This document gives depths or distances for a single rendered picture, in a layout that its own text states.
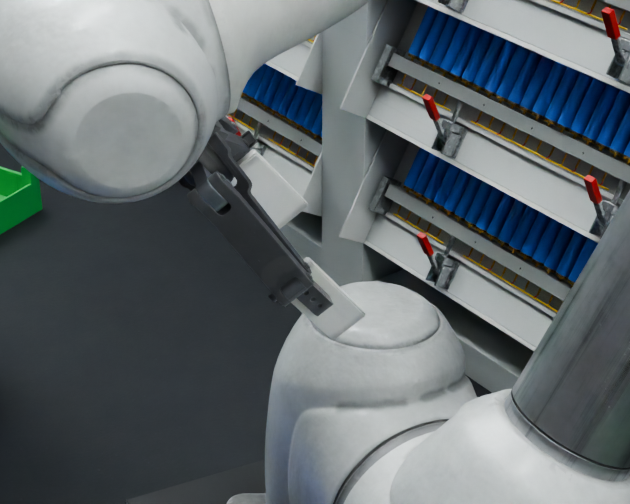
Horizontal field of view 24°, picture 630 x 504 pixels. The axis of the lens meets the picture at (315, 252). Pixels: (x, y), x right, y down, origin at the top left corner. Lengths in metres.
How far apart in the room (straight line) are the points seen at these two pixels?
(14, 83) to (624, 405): 0.49
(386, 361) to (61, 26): 0.51
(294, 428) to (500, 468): 0.23
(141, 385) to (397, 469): 0.90
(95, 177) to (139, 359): 1.33
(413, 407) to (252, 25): 0.46
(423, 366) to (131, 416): 0.82
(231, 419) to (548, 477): 0.93
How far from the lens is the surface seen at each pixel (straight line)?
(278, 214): 1.11
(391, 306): 1.16
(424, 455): 1.05
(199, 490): 1.39
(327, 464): 1.13
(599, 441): 1.00
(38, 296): 2.16
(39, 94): 0.68
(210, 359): 1.99
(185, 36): 0.69
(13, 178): 2.41
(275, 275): 0.93
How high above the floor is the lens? 1.12
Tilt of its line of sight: 30 degrees down
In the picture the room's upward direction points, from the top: straight up
